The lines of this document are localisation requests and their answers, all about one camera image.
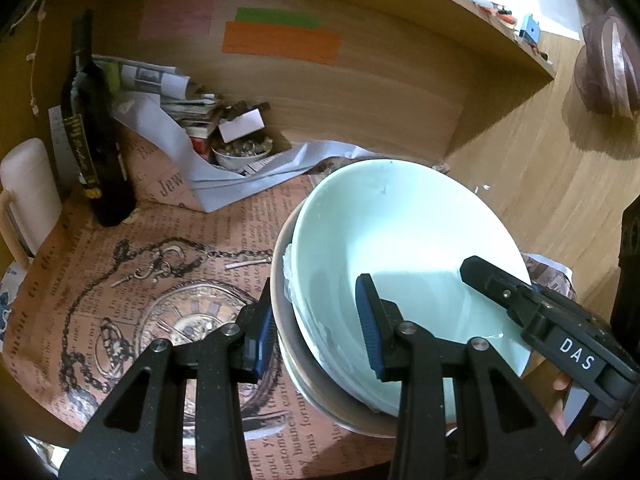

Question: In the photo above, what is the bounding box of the newspaper print mat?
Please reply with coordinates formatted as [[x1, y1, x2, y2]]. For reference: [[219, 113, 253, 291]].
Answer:
[[0, 125, 578, 480]]

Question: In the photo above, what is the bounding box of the grey bowl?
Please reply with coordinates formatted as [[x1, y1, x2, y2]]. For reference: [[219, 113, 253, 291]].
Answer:
[[270, 217, 463, 439]]

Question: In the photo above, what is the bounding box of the orange sticky note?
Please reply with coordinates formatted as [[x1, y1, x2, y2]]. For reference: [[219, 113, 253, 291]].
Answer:
[[221, 21, 342, 66]]

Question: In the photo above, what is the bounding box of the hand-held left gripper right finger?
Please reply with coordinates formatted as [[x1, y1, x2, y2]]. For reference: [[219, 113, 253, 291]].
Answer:
[[355, 274, 584, 480]]

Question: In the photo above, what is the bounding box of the stack of newspapers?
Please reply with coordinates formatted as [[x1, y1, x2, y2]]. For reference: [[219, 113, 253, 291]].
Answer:
[[92, 55, 227, 142]]

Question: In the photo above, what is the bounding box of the pink sticky note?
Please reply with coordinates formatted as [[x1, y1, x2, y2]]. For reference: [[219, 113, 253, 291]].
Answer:
[[141, 0, 217, 39]]

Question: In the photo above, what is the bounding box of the light green bowl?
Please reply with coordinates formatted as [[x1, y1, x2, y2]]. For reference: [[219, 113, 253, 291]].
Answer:
[[290, 159, 534, 426]]

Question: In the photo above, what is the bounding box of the striped mauve curtain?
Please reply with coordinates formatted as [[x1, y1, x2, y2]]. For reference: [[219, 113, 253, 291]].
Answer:
[[574, 7, 640, 122]]

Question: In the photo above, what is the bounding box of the small bowl of trinkets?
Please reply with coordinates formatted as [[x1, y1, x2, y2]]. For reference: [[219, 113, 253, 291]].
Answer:
[[211, 137, 275, 172]]

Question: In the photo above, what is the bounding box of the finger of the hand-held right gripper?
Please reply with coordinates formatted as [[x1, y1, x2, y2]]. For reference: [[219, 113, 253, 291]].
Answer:
[[460, 256, 632, 418]]

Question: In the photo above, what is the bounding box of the small white box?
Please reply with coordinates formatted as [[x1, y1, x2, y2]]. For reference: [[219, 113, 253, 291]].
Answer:
[[217, 109, 265, 144]]

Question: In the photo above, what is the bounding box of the green sticky note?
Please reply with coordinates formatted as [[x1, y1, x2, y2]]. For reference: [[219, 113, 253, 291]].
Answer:
[[235, 7, 322, 30]]

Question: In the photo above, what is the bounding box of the dark wine bottle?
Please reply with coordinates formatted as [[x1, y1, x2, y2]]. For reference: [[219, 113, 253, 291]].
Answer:
[[60, 10, 137, 229]]

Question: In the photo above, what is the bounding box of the blue pencil sharpener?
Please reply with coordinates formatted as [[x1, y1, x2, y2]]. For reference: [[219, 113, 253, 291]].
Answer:
[[519, 14, 544, 44]]

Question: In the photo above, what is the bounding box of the cream mug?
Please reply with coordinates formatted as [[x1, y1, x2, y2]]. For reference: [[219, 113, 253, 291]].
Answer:
[[0, 138, 64, 267]]

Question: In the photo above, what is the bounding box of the white cable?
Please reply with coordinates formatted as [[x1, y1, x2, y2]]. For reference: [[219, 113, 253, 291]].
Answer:
[[10, 0, 68, 117]]

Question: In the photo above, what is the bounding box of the person's right hand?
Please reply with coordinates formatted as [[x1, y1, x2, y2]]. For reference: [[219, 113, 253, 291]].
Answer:
[[547, 374, 618, 456]]

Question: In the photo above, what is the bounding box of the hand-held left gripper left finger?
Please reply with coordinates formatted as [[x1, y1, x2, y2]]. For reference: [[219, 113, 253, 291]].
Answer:
[[59, 290, 279, 480]]

